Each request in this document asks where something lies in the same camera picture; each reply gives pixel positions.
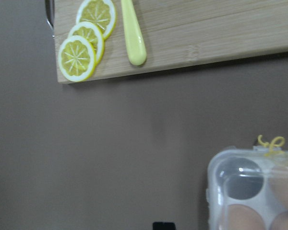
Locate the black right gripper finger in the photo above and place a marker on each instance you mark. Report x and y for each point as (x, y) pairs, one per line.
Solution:
(164, 226)

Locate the clear plastic egg box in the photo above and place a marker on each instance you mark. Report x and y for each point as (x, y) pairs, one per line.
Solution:
(240, 177)

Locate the brown egg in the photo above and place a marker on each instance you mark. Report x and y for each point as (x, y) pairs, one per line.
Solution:
(280, 222)
(278, 182)
(242, 217)

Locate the lemon slice near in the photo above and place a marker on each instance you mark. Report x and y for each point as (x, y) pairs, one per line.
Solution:
(76, 58)

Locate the lemon slice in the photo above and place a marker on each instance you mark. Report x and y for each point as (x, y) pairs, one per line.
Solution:
(102, 13)
(76, 58)
(93, 34)

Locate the wooden cutting board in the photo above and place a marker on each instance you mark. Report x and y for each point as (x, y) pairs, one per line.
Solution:
(182, 33)

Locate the lemon slice middle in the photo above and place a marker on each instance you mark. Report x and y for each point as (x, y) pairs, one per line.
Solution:
(93, 34)

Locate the lemon slice far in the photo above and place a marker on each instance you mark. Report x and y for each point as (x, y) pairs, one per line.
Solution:
(102, 13)

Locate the metal cutting board handle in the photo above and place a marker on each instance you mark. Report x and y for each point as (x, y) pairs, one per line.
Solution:
(50, 14)

